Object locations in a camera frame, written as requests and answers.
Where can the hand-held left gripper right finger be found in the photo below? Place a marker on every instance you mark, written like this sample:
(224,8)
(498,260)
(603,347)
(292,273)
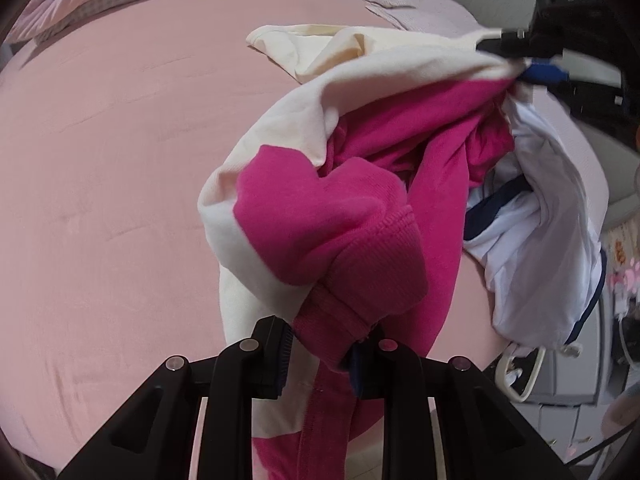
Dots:
(356,376)

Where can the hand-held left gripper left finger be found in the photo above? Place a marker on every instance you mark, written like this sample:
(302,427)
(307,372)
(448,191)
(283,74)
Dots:
(283,365)

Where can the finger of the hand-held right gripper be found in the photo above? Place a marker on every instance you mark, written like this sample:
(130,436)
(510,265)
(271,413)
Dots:
(520,42)
(545,72)

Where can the cream and pink shirt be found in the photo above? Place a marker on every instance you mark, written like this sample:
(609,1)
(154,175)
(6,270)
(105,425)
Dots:
(310,220)

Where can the white garment with navy trim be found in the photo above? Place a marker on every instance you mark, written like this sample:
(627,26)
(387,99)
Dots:
(550,240)

